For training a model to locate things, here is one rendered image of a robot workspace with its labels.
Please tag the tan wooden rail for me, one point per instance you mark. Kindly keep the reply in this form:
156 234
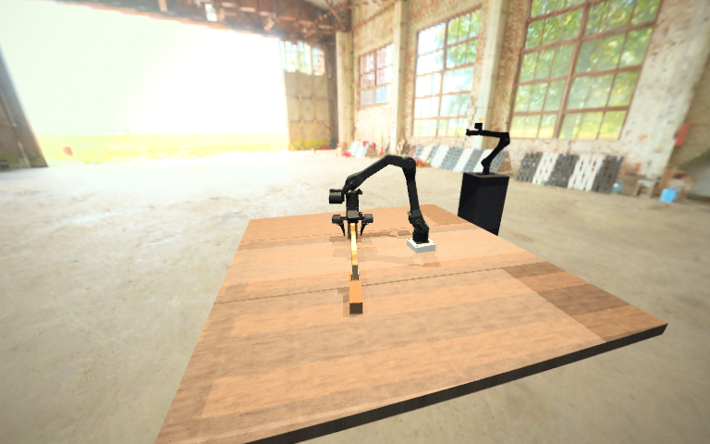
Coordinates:
354 253

